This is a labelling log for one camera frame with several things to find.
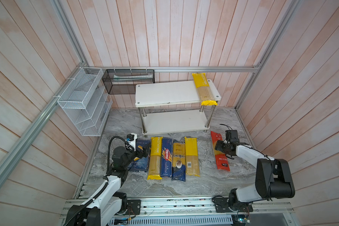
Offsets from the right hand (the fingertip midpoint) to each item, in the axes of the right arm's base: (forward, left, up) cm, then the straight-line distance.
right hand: (221, 145), depth 95 cm
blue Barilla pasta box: (-17, +53, +5) cm, 56 cm away
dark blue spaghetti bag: (-13, +29, 0) cm, 32 cm away
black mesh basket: (+40, +71, +24) cm, 85 cm away
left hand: (-7, +51, +13) cm, 53 cm away
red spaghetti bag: (-11, +2, 0) cm, 11 cm away
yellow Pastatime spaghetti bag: (-11, +44, +2) cm, 46 cm away
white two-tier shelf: (+14, +44, +33) cm, 57 cm away
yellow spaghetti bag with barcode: (-16, +21, 0) cm, 27 cm away
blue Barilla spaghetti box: (-11, +37, +2) cm, 39 cm away
